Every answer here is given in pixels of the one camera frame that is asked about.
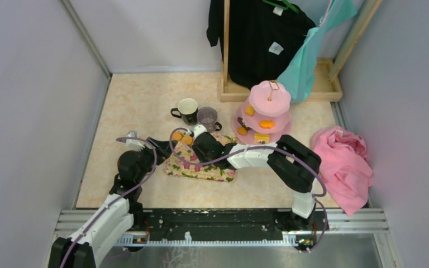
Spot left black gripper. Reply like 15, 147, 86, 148
135, 137, 178, 184

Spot round orange cookie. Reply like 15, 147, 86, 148
172, 131, 183, 141

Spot floral rectangular tray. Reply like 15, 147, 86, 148
164, 131, 236, 183

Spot round dotted biscuit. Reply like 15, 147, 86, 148
181, 136, 193, 146

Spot orange flower-shaped cookie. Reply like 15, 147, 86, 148
237, 127, 247, 136

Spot chocolate triangle cake slice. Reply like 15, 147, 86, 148
237, 117, 251, 131

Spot yellow layered cake slice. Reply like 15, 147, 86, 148
254, 132, 270, 144

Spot yellow rectangular biscuit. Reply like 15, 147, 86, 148
244, 103, 255, 117

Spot orange fish-shaped cake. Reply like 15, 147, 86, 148
259, 121, 275, 129

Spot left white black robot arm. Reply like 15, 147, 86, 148
48, 137, 177, 267

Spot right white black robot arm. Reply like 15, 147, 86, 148
192, 132, 322, 230

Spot black mug white inside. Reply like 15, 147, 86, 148
170, 98, 198, 126

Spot pink three-tier cake stand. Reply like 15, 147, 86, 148
232, 80, 292, 145

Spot teal garment hanging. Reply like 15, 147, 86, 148
277, 0, 358, 103

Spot black t-shirt on hanger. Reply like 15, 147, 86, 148
206, 0, 316, 89

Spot wooden clothes rack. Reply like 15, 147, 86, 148
218, 0, 382, 102

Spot pink crumpled towel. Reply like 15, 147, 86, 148
311, 126, 373, 216

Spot green clothes hanger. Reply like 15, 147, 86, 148
263, 0, 299, 13

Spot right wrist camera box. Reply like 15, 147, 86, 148
192, 124, 208, 139

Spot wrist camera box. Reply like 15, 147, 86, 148
125, 131, 145, 152
192, 124, 208, 139

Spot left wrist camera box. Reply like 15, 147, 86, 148
125, 131, 145, 152

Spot grey mug black handle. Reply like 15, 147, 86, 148
197, 107, 222, 133

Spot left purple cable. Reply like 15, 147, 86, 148
59, 137, 158, 268

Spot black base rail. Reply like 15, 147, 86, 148
96, 208, 389, 252

